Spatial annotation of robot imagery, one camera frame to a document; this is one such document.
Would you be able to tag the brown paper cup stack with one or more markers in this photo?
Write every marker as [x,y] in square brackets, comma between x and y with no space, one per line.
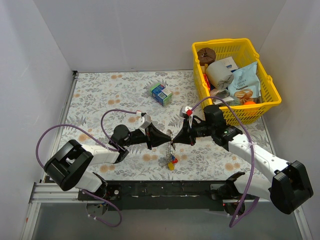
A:
[206,56]

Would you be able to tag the orange snack box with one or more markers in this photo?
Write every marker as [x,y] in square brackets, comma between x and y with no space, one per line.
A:
[208,85]

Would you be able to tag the yellow key tag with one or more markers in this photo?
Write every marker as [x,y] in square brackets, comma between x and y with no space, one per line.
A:
[171,166]

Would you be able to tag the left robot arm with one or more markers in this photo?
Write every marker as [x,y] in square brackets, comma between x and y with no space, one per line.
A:
[68,167]

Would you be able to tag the green sponge pack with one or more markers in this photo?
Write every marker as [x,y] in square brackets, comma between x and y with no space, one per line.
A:
[161,94]

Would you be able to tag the clear plastic bag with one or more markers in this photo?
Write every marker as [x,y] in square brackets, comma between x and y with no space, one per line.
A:
[223,94]

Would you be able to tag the floral tablecloth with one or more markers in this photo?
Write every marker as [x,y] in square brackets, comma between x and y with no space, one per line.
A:
[101,101]

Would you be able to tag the cassava chips bag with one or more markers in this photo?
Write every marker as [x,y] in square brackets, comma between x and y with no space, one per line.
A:
[246,85]

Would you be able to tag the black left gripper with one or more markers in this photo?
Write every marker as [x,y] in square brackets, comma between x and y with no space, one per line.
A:
[149,136]

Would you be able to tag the aluminium rail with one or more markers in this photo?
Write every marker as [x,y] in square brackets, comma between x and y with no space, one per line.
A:
[156,210]

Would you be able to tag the white blue box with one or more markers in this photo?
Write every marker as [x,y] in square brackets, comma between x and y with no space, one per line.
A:
[230,63]

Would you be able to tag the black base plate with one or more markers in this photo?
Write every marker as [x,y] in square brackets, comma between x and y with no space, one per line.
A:
[212,195]

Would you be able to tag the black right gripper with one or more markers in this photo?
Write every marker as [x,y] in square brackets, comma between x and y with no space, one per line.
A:
[191,132]

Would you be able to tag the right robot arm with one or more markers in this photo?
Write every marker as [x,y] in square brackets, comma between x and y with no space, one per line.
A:
[286,184]

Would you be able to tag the yellow plastic basket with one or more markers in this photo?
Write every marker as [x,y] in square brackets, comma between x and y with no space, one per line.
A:
[243,53]

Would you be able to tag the grey wrapped paper roll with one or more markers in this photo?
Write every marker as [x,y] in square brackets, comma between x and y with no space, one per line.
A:
[219,75]

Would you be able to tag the orange ball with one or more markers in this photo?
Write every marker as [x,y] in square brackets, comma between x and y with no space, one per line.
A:
[249,103]

